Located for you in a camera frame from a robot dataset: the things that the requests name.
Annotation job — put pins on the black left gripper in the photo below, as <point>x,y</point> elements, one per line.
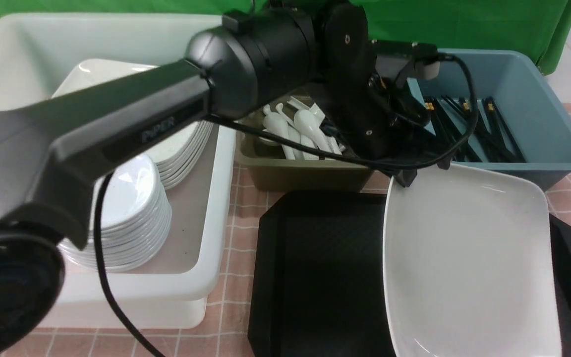
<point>383,124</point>

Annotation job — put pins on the large white square plate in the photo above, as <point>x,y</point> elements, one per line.
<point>467,266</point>

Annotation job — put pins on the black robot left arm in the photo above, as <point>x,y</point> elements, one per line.
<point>57,156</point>

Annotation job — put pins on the bundle of black chopsticks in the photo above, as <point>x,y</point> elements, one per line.
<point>492,140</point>

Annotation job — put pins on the pile of white soup spoons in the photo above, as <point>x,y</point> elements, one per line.
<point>308,126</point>

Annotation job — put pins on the olive green plastic bin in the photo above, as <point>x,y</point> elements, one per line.
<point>270,170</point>

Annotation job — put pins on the blue plastic bin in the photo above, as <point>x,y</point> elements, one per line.
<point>538,121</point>

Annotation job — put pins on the black plastic serving tray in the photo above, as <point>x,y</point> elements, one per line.
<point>318,282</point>

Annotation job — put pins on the green backdrop cloth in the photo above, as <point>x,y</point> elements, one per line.
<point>535,28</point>

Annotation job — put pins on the stack of white square plates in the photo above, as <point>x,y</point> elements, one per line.
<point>174,157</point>

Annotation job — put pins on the stack of white small bowls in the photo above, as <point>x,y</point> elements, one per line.
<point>136,216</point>

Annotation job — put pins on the large white plastic bin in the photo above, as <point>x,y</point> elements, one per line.
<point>38,51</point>

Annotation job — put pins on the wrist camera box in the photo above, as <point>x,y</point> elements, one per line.
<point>403,60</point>

